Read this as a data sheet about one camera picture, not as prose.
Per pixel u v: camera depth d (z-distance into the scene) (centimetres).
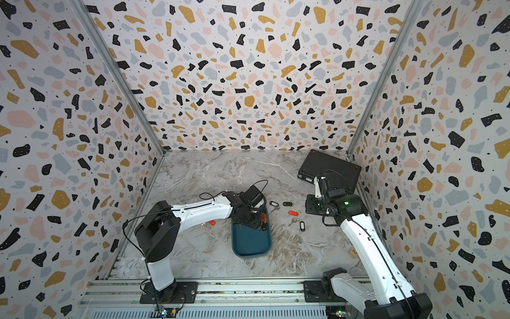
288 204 99
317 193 67
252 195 72
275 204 98
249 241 85
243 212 66
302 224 92
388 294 38
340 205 50
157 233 47
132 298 73
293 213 95
